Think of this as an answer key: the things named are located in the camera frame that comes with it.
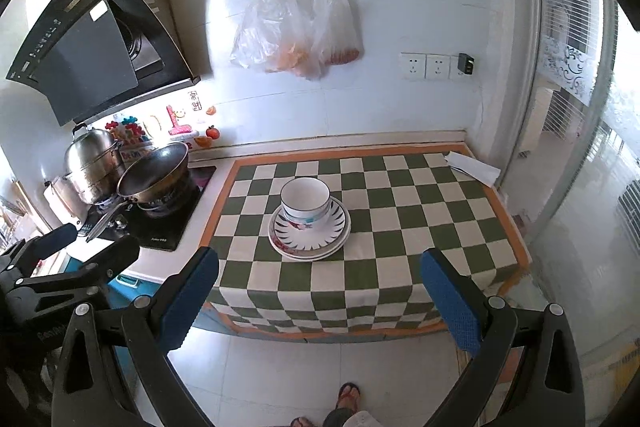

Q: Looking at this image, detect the white wall socket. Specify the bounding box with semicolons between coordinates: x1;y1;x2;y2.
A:
426;53;451;81
450;53;476;80
400;52;427;81

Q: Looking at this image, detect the dark frying pan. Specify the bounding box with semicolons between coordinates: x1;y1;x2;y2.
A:
85;142;191;243

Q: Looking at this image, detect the glass sliding door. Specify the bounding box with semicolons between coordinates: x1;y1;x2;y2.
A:
500;0;640;423

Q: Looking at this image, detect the white bowl with coloured hearts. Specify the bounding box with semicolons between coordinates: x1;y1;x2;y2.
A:
281;204;331;232

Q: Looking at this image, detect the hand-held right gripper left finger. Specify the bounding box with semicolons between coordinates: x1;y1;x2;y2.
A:
50;247;221;427

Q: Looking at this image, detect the white plate with blue leaves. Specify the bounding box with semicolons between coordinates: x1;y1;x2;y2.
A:
270;196;351;254

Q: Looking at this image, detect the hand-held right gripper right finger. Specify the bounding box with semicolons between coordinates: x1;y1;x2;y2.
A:
420;248;586;427

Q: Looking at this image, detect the steel steamer pot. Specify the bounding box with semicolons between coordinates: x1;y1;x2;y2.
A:
62;124;126;206

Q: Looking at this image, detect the black range hood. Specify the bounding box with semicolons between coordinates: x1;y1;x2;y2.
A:
5;0;202;128

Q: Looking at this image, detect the person's right foot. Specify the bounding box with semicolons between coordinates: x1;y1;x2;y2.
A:
335;382;362;412

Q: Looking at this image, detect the clear bag with orange produce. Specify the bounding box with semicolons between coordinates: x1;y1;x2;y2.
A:
230;0;326;80

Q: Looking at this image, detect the colourful shapes wall sticker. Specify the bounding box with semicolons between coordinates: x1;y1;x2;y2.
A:
105;117;153;158

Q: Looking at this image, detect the clear bag with red produce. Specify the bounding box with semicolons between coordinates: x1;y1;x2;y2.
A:
310;0;364;68

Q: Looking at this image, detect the white container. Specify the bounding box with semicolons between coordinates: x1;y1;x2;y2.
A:
43;177;85;227

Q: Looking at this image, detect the white bowl with red flowers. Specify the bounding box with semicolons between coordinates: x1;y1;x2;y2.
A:
280;177;332;220

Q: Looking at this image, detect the white folded paper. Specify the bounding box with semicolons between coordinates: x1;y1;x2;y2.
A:
444;151;501;184

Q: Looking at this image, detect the green white checkered tablecloth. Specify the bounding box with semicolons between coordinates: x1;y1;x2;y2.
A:
200;144;533;340

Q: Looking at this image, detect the white plate with pink rose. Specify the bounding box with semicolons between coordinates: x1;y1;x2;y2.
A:
267;212;352;263

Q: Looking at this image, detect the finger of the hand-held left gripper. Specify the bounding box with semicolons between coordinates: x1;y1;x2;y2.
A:
0;223;79;279
15;234;141;303

